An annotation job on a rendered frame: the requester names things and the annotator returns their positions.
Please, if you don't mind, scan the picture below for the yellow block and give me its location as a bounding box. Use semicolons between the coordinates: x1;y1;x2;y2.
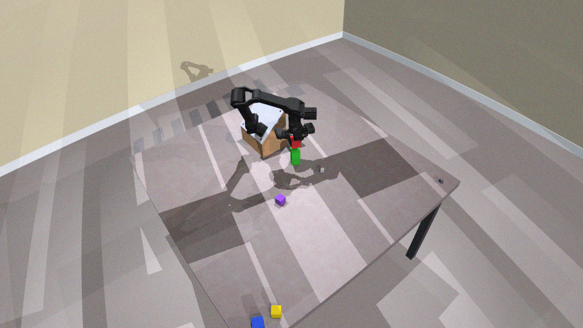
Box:
271;305;281;318

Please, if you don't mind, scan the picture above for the purple cube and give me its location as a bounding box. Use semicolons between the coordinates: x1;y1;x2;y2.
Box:
275;194;286;207

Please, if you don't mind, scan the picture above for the red block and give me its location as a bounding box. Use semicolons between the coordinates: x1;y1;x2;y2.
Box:
290;136;301;149

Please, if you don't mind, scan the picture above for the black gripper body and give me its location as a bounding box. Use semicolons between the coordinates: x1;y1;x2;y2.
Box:
275;120;315;139

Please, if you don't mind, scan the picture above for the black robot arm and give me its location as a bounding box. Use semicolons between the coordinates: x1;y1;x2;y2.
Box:
230;87;317;141

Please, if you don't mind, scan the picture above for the blue block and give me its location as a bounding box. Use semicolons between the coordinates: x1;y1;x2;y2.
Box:
251;316;265;328

